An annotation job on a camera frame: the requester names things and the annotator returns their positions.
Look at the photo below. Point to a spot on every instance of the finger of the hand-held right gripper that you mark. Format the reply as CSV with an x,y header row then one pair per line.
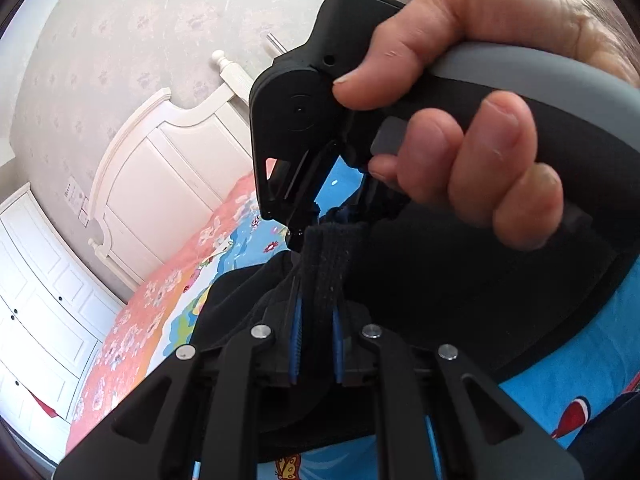
x,y
370,195
300,200

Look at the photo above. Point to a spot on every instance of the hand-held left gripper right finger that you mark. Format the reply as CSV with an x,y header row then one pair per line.
x,y
337,345

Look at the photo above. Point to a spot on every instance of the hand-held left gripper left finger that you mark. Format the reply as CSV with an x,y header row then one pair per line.
x,y
295,345

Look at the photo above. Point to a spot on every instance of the black pants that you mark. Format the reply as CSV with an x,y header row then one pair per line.
x,y
450,285

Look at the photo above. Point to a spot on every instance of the person's right hand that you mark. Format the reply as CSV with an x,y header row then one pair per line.
x,y
475,10

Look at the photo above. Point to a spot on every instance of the white wooden headboard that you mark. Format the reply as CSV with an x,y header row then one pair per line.
x,y
165,185

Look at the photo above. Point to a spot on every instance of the blue cartoon bed sheet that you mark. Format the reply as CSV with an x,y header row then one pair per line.
x,y
575,360

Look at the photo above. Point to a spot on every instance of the red cloth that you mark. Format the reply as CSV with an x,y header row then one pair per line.
x,y
45,406

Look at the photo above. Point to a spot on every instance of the white wardrobe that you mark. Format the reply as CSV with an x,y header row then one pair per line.
x,y
40,285

